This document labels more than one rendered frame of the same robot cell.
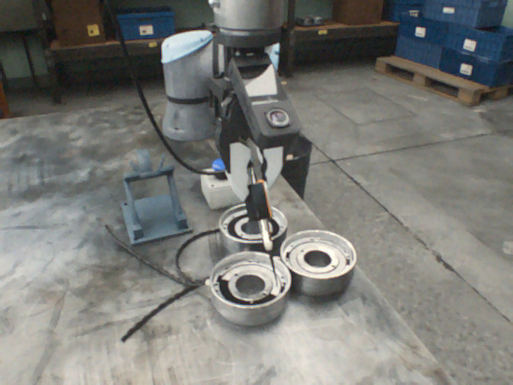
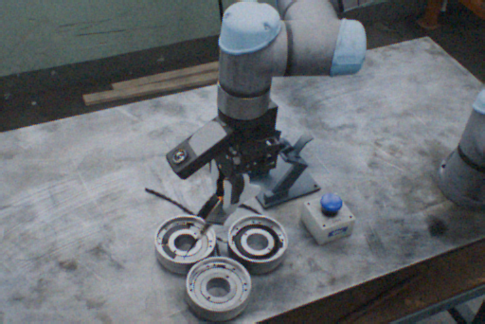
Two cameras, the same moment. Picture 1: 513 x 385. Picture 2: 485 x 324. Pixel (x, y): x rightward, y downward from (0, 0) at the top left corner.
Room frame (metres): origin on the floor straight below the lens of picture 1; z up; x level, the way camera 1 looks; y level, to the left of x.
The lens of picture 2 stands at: (0.38, -0.72, 1.73)
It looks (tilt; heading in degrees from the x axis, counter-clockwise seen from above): 42 degrees down; 81
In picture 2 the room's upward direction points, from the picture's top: 6 degrees clockwise
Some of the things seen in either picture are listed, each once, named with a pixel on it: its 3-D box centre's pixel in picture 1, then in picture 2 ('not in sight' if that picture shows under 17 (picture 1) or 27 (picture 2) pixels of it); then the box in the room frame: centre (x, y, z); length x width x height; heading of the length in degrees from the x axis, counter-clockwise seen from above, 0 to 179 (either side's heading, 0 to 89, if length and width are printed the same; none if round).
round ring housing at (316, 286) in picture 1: (317, 263); (218, 290); (0.47, -0.09, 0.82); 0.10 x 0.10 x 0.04
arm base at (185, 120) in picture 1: (191, 110); (482, 167); (1.00, 0.16, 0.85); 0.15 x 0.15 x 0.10
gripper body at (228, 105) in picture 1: (246, 81); (243, 135); (0.50, 0.01, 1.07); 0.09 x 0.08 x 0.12; 23
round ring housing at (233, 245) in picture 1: (253, 231); (257, 244); (0.54, 0.01, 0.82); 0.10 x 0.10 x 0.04
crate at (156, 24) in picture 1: (143, 23); not in sight; (4.01, 1.01, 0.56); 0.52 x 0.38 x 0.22; 107
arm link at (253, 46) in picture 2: not in sight; (250, 48); (0.50, 0.01, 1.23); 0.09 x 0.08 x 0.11; 2
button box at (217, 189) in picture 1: (223, 184); (330, 217); (0.68, 0.06, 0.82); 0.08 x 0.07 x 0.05; 20
